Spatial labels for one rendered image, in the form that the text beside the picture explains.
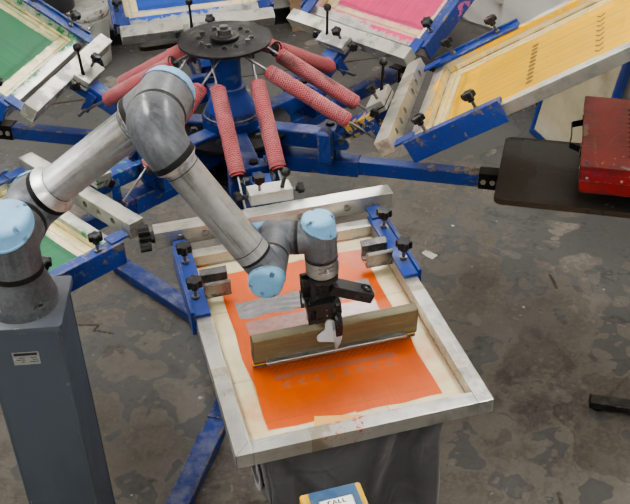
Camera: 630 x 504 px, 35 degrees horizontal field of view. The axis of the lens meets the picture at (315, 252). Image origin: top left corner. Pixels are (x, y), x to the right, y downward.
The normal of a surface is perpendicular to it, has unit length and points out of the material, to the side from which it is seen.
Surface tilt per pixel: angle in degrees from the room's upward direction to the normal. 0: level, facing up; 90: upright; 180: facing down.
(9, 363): 90
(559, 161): 0
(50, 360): 90
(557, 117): 78
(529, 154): 0
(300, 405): 0
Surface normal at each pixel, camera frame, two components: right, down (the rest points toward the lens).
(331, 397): -0.03, -0.82
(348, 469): 0.33, 0.58
